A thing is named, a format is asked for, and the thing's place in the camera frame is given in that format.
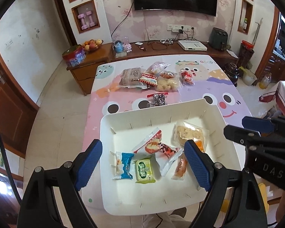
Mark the dark chocolate packet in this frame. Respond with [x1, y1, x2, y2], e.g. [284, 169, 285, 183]
[147, 93, 168, 106]

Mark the person's leg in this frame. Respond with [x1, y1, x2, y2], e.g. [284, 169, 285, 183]
[142, 212, 181, 228]

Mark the red white cracker packet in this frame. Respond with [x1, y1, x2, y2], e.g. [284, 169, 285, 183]
[139, 73, 160, 87]

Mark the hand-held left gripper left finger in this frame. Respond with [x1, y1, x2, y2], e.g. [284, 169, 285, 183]
[18, 139, 103, 228]

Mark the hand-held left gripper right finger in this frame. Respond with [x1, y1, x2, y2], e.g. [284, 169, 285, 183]
[184, 140, 269, 228]

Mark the dark shoe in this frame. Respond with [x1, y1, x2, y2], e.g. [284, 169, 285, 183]
[168, 207, 187, 219]

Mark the black television cable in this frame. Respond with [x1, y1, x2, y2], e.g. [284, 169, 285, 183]
[110, 1, 135, 41]

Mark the rice cracker packet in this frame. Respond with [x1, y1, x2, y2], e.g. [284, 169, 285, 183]
[173, 121, 209, 148]

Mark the dark brown ceramic jar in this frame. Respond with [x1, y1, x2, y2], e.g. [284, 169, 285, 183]
[224, 62, 240, 87]

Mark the white set-top box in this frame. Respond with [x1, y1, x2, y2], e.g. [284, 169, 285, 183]
[177, 40, 208, 52]

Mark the clear pastry packet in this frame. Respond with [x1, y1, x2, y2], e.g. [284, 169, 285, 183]
[146, 61, 171, 75]

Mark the red round tin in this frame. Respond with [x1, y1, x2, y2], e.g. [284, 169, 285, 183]
[62, 44, 86, 67]

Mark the bread picture packet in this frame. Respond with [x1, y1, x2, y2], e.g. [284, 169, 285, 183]
[132, 128, 162, 154]

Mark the small red packet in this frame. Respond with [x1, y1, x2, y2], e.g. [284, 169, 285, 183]
[180, 69, 195, 86]

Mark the white bucket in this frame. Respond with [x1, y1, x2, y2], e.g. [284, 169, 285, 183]
[238, 67, 258, 86]

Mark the black coiled cable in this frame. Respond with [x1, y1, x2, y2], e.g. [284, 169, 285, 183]
[147, 39, 167, 51]

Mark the metal pole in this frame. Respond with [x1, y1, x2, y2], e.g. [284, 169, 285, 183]
[251, 17, 263, 46]

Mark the paper sheet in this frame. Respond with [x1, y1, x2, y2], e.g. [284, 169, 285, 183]
[225, 49, 238, 59]

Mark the wooden television cabinet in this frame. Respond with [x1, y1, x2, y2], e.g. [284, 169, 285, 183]
[66, 40, 238, 97]

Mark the blue white candy packet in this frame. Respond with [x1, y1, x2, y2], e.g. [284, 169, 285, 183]
[113, 151, 134, 180]

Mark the dark jar red lid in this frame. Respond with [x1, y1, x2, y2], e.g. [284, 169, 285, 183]
[237, 40, 255, 69]

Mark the grey cake packet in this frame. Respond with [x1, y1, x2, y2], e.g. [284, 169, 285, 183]
[119, 67, 144, 89]

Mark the red print snack packet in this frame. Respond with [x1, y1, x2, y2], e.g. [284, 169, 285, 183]
[160, 71, 178, 79]

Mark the green snack packet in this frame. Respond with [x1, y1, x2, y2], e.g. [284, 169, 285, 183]
[135, 158, 156, 184]

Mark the yellow stool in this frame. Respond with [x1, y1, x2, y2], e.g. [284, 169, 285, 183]
[220, 182, 280, 211]

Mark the dark green air fryer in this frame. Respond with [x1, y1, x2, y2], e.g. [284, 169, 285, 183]
[208, 28, 228, 51]

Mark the yellow oil bottle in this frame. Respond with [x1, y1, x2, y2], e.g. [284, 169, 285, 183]
[259, 74, 271, 90]

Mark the white packet red lettering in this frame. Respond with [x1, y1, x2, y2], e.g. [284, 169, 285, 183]
[155, 142, 184, 177]

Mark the white plastic tray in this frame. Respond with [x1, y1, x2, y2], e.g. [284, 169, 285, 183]
[100, 98, 243, 215]

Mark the clear orange sausage packet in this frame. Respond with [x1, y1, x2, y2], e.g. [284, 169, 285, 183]
[172, 152, 188, 180]

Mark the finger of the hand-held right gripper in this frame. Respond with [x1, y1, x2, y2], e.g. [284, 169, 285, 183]
[223, 125, 263, 145]
[242, 116, 276, 134]

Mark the printed cartoon tablecloth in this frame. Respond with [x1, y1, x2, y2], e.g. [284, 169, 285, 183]
[81, 55, 253, 211]

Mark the red white bag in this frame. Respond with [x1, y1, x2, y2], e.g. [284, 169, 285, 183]
[259, 91, 277, 103]

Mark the fruit bowl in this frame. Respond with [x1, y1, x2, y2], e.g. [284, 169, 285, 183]
[82, 39, 104, 53]

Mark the blue snow globe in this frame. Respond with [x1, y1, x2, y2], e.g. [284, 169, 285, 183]
[112, 40, 124, 54]

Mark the puffed snack packet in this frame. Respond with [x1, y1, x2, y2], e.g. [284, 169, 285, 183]
[155, 76, 181, 92]

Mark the thick black cable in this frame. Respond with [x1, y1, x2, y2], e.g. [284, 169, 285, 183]
[0, 118, 23, 201]

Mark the pink dumbbell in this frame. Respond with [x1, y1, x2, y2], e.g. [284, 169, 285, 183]
[85, 11, 96, 27]
[78, 14, 90, 29]

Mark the wooden door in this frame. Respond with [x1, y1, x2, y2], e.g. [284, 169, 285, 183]
[0, 34, 40, 159]

